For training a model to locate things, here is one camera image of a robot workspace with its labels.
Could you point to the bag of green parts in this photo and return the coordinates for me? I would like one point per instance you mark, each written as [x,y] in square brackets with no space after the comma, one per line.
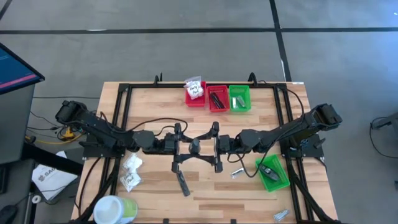
[237,172]

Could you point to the black metal table frame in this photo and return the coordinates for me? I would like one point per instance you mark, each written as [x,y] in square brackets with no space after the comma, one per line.
[202,85]

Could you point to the small bagged toiletry item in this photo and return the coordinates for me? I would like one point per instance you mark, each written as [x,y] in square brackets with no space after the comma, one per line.
[235,103]

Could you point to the grey cabinet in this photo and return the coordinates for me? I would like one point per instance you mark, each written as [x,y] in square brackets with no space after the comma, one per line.
[15,124]

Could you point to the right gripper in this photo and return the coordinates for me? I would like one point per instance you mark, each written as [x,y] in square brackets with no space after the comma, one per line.
[235,146]

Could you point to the black computer mouse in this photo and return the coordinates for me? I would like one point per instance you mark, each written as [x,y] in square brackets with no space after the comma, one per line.
[7,214]

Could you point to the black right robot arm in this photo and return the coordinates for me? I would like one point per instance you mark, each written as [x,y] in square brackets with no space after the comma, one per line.
[289,130]

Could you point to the green plastic basket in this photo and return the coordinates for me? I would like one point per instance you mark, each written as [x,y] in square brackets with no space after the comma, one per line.
[280,183]
[239,90]

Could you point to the black comb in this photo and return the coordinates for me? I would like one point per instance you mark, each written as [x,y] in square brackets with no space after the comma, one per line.
[183,185]
[221,104]
[213,101]

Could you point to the black floor stand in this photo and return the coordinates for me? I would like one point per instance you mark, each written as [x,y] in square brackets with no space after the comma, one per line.
[387,121]

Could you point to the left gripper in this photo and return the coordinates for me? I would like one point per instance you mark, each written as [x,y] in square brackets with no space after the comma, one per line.
[159,146]

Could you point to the white printed paper sheet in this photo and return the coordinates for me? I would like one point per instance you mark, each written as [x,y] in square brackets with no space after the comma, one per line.
[53,180]

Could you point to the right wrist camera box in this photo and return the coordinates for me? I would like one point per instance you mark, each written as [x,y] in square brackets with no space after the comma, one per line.
[224,143]

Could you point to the computer monitor with blue screen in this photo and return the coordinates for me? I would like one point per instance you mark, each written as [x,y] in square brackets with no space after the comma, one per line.
[15,71]

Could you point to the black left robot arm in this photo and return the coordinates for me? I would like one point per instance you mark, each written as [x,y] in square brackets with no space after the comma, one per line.
[93,126]

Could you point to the clear bag with silver items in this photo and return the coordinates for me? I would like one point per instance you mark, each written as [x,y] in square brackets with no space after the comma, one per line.
[281,215]

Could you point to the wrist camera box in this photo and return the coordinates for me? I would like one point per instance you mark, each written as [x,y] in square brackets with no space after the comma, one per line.
[170,143]
[224,143]

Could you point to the white tape roll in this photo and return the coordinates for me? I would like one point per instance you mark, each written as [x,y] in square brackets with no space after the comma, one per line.
[34,199]

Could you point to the red plastic basket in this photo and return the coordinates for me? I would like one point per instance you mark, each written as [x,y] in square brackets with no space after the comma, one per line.
[192,103]
[217,87]

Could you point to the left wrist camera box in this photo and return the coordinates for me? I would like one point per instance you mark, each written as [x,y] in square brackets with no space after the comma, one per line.
[170,143]

